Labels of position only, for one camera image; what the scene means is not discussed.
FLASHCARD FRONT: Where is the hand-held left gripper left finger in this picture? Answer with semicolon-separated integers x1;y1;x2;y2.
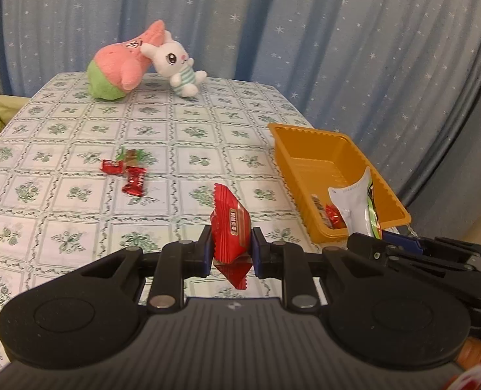
76;225;215;313

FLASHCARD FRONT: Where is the small red twist candy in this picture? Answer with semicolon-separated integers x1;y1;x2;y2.
101;159;125;175

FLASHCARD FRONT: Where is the pink green plush toy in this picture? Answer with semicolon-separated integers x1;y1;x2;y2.
87;19;168;102

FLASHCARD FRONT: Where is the orange plastic tray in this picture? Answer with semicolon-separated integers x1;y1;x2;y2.
268;123;411;243

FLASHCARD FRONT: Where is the green floral checked tablecloth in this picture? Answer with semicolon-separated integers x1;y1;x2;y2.
0;71;334;370

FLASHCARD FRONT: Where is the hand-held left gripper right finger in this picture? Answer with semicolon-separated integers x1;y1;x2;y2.
252;227;389;313

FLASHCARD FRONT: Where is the green brown candy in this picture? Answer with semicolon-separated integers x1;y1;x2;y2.
116;148;146;163

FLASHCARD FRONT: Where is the red white clothing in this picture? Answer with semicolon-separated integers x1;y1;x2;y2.
445;361;481;390

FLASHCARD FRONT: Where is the clear plastic snack packet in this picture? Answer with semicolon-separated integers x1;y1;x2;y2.
311;194;330;225

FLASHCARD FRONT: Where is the person's right forearm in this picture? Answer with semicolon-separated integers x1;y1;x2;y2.
453;337;481;374

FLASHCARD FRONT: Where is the white bunny plush toy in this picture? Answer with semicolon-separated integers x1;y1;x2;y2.
140;30;208;98

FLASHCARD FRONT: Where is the red candy with white print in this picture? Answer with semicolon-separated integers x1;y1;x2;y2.
122;166;147;198

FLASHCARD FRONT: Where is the blue star-print curtain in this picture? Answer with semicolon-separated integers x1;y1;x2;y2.
0;0;481;212

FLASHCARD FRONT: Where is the red orange candy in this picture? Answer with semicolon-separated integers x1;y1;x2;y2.
325;205;347;229

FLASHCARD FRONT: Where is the white snack pouch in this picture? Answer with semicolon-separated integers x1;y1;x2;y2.
328;166;383;240

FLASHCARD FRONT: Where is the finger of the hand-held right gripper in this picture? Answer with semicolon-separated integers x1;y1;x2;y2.
380;229;481;264
347;232;474;299

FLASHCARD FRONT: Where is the large red snack packet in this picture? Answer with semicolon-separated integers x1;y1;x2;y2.
210;184;254;290

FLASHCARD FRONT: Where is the light green sofa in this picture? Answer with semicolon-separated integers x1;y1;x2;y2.
0;93;32;119

